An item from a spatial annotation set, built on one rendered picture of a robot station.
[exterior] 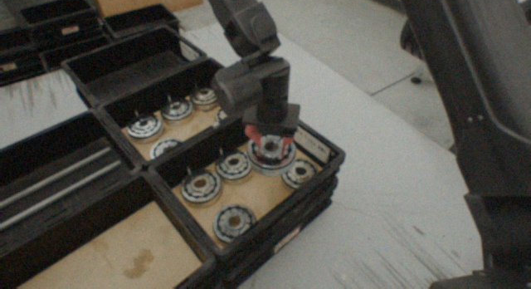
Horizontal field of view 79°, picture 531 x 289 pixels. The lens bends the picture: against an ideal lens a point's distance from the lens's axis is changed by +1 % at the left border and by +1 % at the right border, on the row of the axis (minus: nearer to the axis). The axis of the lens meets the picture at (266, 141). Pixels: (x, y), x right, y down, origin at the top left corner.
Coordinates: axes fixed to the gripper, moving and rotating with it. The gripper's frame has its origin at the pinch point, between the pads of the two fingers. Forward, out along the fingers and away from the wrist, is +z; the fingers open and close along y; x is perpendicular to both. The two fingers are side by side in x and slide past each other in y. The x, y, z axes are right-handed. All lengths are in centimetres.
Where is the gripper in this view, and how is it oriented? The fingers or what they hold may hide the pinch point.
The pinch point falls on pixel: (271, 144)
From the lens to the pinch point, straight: 66.5
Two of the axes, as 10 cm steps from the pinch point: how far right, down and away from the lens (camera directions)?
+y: 9.9, 1.3, -1.1
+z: 0.0, 6.6, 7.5
